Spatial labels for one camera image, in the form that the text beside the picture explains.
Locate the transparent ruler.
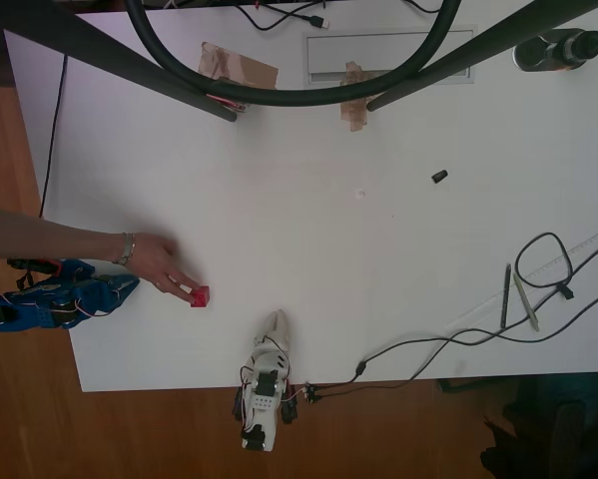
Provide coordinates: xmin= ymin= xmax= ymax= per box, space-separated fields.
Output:
xmin=445 ymin=224 xmax=598 ymax=333

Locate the thick black curved hose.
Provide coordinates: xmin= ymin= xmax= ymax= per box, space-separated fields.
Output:
xmin=124 ymin=0 xmax=463 ymax=108

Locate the black chair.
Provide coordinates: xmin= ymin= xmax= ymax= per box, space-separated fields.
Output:
xmin=436 ymin=371 xmax=598 ymax=479

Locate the thin black cable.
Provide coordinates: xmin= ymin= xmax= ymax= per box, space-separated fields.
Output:
xmin=38 ymin=55 xmax=69 ymax=220

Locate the black USB cable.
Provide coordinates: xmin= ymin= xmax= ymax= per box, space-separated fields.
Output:
xmin=233 ymin=0 xmax=330 ymax=32

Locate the person's hand with ring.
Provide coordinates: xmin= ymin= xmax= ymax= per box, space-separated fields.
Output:
xmin=121 ymin=233 xmax=198 ymax=305

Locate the silver bracelet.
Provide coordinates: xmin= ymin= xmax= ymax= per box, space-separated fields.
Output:
xmin=111 ymin=232 xmax=137 ymax=266

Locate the black tripod leg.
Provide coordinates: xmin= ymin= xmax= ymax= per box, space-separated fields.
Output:
xmin=365 ymin=0 xmax=598 ymax=113
xmin=0 ymin=0 xmax=239 ymax=124

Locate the black pen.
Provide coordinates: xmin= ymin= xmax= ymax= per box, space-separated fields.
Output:
xmin=500 ymin=263 xmax=512 ymax=329

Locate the black red clamp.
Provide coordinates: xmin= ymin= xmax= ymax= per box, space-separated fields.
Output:
xmin=6 ymin=257 xmax=61 ymax=276

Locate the narrow brown tape strip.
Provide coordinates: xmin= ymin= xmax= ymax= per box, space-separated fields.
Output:
xmin=338 ymin=61 xmax=379 ymax=133

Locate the wide brown tape patch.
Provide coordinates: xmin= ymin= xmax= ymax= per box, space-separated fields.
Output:
xmin=197 ymin=41 xmax=281 ymax=114

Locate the grey table cable hatch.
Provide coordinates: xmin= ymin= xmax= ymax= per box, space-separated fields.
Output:
xmin=301 ymin=29 xmax=475 ymax=90

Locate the black cylindrical device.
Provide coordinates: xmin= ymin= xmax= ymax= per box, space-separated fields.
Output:
xmin=511 ymin=28 xmax=598 ymax=74

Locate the black looped cable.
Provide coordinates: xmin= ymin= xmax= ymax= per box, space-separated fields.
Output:
xmin=317 ymin=232 xmax=598 ymax=395

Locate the grey green pen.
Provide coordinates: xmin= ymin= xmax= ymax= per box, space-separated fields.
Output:
xmin=512 ymin=271 xmax=541 ymax=332

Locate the person's bare forearm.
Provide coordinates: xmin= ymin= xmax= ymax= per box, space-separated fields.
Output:
xmin=0 ymin=207 xmax=128 ymax=264

